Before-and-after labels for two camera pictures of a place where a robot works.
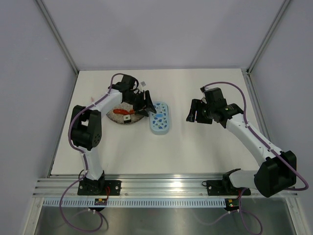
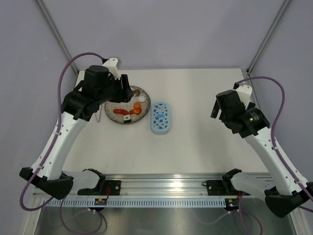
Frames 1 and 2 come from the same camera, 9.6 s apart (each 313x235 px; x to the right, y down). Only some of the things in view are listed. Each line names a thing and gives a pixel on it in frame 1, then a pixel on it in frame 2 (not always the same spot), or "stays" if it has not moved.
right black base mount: [224, 188] stays
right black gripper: [196, 105] → [215, 110]
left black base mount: [100, 187] stays
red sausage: [121, 111] stays
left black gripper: [148, 105] → [125, 94]
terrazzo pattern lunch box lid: [159, 121] stays
